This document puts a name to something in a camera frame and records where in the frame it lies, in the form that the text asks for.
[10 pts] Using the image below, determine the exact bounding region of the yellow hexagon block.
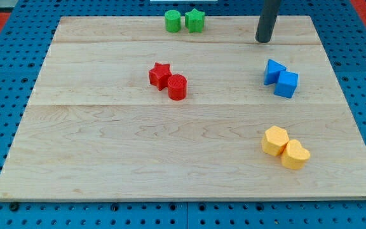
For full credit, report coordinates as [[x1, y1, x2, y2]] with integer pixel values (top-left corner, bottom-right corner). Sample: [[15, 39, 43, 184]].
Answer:
[[261, 126, 290, 156]]

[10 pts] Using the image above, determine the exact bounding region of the red star block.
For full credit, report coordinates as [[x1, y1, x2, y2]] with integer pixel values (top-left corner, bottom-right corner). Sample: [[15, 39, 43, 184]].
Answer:
[[148, 62, 172, 91]]

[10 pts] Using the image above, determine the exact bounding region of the yellow heart block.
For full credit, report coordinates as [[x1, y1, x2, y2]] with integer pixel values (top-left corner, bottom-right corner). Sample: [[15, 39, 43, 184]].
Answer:
[[281, 139, 311, 170]]

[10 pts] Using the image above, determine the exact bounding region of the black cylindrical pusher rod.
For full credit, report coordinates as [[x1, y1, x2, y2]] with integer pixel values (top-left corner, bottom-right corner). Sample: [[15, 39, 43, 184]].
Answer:
[[255, 0, 281, 43]]

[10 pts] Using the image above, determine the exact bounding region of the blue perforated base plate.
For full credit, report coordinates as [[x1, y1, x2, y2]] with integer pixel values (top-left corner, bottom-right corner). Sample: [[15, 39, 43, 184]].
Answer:
[[0, 0, 366, 228]]

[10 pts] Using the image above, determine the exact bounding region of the green star block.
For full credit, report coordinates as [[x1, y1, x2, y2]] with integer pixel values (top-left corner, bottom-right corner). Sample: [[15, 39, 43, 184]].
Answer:
[[185, 8, 205, 33]]

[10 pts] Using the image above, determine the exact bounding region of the green cylinder block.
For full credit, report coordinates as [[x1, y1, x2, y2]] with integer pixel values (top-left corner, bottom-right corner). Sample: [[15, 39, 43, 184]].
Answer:
[[164, 10, 181, 32]]

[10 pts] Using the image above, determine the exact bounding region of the blue cube block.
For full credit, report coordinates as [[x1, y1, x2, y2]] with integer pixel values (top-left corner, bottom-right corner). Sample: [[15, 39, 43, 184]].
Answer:
[[274, 71, 299, 98]]

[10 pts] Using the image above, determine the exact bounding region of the wooden board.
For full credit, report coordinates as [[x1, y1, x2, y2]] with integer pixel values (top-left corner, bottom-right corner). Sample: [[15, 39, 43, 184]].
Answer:
[[0, 16, 366, 202]]

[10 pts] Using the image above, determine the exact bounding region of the blue triangle block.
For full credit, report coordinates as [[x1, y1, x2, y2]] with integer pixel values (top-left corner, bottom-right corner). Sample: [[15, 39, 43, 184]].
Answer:
[[264, 59, 287, 85]]

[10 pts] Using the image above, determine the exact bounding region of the red cylinder block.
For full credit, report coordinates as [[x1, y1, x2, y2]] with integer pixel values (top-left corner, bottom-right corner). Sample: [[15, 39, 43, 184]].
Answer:
[[167, 74, 187, 101]]

